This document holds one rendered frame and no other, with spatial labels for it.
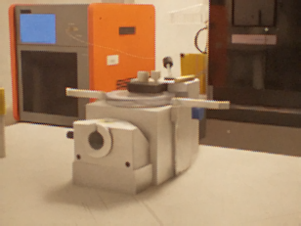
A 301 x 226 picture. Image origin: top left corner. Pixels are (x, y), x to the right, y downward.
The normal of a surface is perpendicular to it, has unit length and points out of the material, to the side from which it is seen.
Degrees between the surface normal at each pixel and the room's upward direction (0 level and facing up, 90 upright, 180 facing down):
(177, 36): 90
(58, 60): 90
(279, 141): 90
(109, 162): 90
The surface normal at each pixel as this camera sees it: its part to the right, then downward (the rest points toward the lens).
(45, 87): -0.48, 0.16
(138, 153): 0.88, 0.09
